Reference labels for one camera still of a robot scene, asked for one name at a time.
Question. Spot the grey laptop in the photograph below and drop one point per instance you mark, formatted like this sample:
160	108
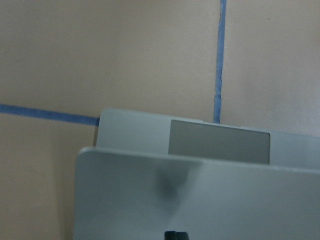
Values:
149	173

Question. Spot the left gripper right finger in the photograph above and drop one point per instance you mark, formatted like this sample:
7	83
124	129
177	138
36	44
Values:
181	235

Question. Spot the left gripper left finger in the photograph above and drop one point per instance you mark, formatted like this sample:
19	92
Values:
170	235

